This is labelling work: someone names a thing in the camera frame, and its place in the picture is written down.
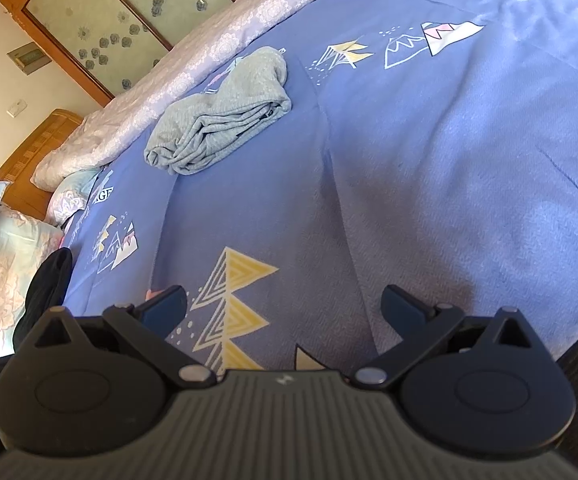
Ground blue printed bedsheet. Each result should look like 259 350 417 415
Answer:
61 0 578 376

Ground pink floral quilt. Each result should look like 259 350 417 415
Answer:
33 0 578 192

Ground wooden wardrobe with frosted glass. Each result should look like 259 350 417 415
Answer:
0 0 242 107

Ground pink floral pillow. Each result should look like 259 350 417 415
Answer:
0 205 66 365

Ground black cloth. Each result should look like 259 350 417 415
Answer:
13 248 74 350

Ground small pale floral pillow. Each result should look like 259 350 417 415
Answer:
48 169 102 227

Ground grey pants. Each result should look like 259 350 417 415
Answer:
144 46 293 176

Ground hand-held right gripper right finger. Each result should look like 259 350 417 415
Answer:
353 284 540 391

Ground grey wall control panel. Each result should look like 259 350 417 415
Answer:
7 42 52 77

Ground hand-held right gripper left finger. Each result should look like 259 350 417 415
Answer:
34 285 218 391

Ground wooden headboard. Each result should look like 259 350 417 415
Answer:
0 109 86 221

